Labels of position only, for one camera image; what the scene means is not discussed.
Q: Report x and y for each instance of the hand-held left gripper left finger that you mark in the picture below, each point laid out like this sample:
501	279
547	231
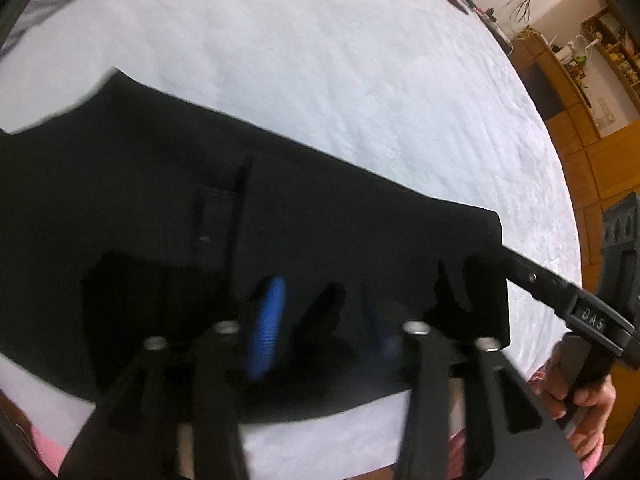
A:
267	330

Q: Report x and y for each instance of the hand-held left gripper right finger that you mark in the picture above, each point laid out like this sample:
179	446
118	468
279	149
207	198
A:
385	335

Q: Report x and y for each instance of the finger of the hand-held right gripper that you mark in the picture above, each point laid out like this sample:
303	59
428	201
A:
535	277

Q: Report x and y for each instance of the black pants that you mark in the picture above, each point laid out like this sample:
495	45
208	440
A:
150	185

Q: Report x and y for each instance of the person's right hand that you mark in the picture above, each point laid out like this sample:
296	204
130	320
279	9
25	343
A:
592	405

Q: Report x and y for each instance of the wooden desk cabinet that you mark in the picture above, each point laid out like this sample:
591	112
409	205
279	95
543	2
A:
580	170

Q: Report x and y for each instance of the green toy figure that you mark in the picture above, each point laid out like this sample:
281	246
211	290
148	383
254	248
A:
580	58

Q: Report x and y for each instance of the pink checked blanket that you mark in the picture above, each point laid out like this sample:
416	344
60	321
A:
47	452

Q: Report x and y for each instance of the bed with white sheet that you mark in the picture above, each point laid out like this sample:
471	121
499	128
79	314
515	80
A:
350	85

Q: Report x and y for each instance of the white power strip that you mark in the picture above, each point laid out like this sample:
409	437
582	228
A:
497	27

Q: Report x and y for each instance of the grey duvet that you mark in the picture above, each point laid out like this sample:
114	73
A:
45	5

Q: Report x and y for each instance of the wooden wall shelf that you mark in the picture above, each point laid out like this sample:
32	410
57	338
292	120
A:
612	55

